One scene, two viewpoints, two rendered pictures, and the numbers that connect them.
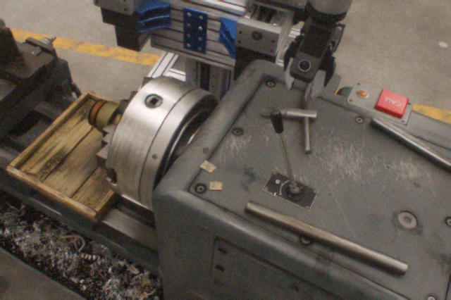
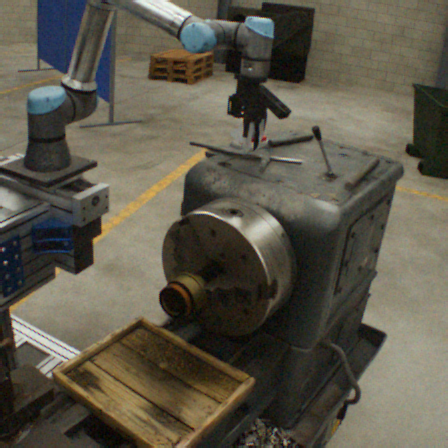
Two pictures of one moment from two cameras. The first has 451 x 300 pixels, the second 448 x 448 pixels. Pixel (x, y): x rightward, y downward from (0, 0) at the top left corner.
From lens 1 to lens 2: 1.29 m
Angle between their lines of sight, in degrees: 63
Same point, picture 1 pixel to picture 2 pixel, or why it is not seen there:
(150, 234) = (269, 353)
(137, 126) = (257, 229)
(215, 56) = (32, 279)
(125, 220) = (250, 369)
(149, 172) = (289, 250)
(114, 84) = not seen: outside the picture
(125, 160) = (276, 259)
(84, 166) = (177, 390)
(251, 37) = (92, 206)
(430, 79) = not seen: hidden behind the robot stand
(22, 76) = (49, 387)
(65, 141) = (131, 405)
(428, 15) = not seen: outside the picture
